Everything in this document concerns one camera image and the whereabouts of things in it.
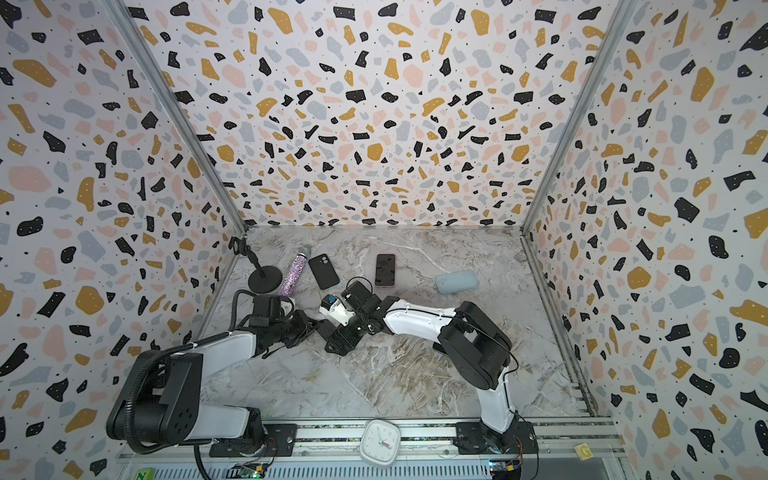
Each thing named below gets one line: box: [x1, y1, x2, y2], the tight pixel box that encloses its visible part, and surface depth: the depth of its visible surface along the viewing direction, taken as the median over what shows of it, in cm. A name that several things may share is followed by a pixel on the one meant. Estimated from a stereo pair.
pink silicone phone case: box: [375, 254, 396, 288], surface depth 111 cm
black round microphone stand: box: [228, 235, 283, 294], surface depth 105 cm
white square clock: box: [360, 419, 401, 466], surface depth 73 cm
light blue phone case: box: [435, 270, 479, 294], surface depth 109 cm
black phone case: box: [308, 253, 340, 290], surface depth 112 cm
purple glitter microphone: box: [278, 252, 308, 297], surface depth 105 cm
